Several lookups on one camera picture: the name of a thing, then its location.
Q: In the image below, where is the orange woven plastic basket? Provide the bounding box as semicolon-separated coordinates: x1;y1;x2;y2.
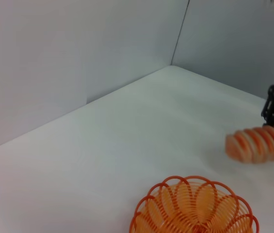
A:
129;175;260;233

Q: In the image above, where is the orange striped bread loaf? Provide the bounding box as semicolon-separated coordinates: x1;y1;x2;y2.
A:
225;122;274;165

